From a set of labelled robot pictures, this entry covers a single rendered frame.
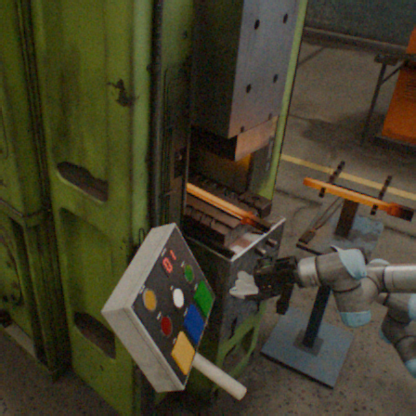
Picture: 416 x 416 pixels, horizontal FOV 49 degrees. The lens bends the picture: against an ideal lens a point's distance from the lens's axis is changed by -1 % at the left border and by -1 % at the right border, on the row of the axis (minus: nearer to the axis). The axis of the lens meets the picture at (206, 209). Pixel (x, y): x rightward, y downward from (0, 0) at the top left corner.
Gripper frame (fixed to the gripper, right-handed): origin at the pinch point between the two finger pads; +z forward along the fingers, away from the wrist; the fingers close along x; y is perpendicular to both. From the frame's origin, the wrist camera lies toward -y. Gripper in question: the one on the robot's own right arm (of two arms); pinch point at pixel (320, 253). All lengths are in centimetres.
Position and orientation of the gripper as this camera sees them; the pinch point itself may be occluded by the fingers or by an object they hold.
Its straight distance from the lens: 159.2
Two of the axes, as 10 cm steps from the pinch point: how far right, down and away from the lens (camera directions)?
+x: 6.3, -3.9, 6.7
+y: -0.8, 8.3, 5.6
